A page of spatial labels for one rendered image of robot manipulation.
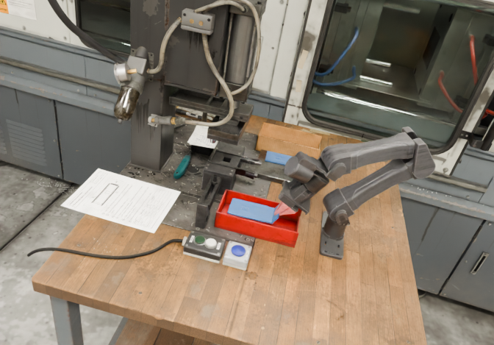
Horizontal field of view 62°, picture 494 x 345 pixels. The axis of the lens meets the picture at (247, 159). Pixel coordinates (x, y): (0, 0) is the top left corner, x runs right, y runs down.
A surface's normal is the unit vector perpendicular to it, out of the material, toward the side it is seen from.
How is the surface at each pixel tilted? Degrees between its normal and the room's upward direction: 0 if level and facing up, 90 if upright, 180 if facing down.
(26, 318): 0
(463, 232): 90
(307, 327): 0
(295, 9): 90
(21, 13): 90
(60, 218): 0
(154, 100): 90
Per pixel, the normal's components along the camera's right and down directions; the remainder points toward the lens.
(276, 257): 0.15, -0.82
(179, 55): -0.20, 0.51
